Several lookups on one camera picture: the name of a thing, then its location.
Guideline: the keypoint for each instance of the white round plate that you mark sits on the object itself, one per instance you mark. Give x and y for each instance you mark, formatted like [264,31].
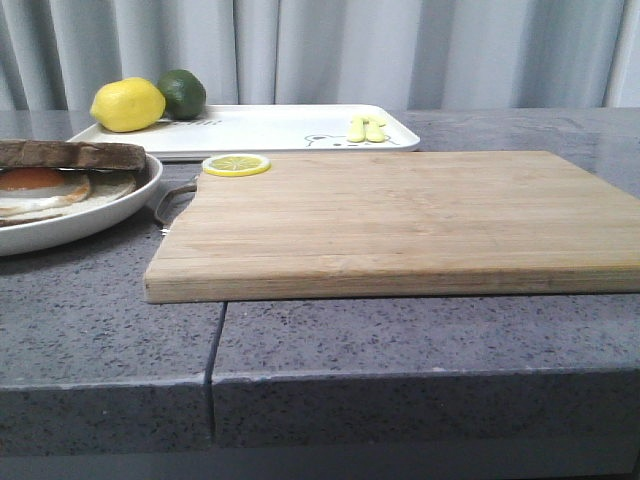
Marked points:
[34,236]

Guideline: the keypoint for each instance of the bread slice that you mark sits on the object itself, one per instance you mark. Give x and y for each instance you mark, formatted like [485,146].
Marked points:
[71,155]
[105,189]

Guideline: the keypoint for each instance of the white bear tray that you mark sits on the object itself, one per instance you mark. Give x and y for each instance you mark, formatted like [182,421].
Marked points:
[259,129]

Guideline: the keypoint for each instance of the wooden cutting board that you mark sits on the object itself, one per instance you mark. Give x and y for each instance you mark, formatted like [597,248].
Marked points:
[344,225]

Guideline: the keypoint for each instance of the lemon slice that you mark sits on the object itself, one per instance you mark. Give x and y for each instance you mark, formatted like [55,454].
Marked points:
[236,165]

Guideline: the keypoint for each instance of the yellow-green plastic fork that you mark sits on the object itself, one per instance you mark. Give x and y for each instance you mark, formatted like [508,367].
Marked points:
[357,129]

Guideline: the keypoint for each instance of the yellow-green plastic knife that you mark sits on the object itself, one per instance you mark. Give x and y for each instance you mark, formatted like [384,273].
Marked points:
[373,129]

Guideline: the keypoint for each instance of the green lime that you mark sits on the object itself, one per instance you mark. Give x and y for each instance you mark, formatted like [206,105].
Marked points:
[185,95]

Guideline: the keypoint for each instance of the yellow lemon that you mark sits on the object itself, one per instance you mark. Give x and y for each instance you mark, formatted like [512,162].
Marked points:
[128,105]

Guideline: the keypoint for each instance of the fried egg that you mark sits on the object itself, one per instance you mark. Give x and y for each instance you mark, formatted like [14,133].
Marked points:
[25,190]

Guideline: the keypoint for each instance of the grey curtain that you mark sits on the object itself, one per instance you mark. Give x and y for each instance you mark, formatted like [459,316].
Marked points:
[400,55]

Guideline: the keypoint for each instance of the metal cutting board handle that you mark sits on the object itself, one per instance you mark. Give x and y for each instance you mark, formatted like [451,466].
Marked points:
[171,203]

